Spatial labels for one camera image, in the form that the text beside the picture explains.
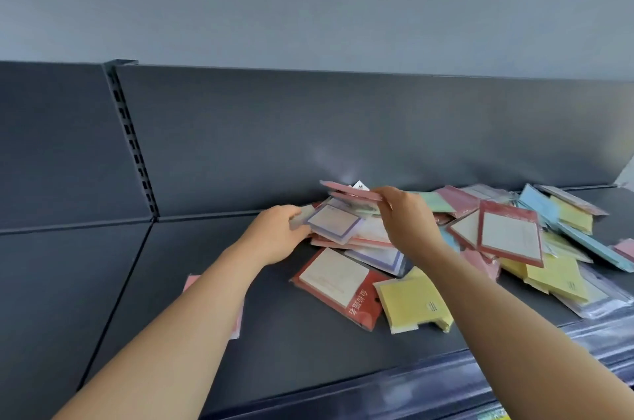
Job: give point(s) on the pale pink notepad packet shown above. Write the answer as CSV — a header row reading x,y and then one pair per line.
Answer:
x,y
236,323

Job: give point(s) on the person's left forearm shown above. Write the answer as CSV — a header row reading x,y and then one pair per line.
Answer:
x,y
163,345

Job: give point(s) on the slotted grey shelf upright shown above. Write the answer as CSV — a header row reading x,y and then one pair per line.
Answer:
x,y
130,137

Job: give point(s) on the dark grey metal shelf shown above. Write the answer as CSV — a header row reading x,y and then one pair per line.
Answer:
x,y
277,147

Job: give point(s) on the person's right hand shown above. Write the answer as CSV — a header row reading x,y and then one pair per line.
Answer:
x,y
411,226

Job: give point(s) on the person's right forearm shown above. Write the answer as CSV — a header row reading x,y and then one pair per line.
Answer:
x,y
515,345

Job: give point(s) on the person's left thumb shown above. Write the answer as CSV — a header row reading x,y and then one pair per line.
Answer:
x,y
288,210

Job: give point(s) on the person's right fingers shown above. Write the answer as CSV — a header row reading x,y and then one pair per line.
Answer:
x,y
383,198

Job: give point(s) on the purple bordered notepad packet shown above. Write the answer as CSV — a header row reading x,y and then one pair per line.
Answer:
x,y
333,222

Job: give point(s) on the pile of colourful stationery packets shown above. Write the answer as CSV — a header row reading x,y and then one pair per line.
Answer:
x,y
520,246

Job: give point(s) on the person's left hand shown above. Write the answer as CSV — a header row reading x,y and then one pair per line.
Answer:
x,y
270,236

